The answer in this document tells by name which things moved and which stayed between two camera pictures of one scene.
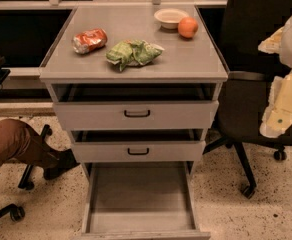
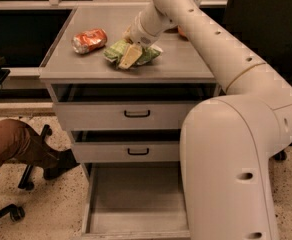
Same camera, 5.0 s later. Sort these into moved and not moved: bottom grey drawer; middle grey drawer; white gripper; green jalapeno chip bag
Moved: white gripper
Not moved: middle grey drawer; bottom grey drawer; green jalapeno chip bag
